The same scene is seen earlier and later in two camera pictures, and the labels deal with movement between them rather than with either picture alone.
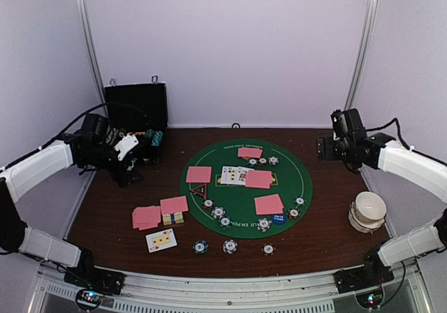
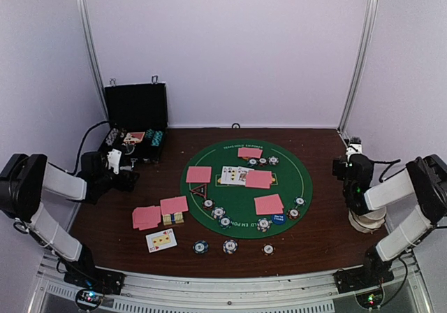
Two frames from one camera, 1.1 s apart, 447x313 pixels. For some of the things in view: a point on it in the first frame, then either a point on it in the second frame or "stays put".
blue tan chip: (218, 212) stays put
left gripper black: (126, 181) -> (130, 182)
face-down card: (258, 179) stays put
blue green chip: (252, 163) stays put
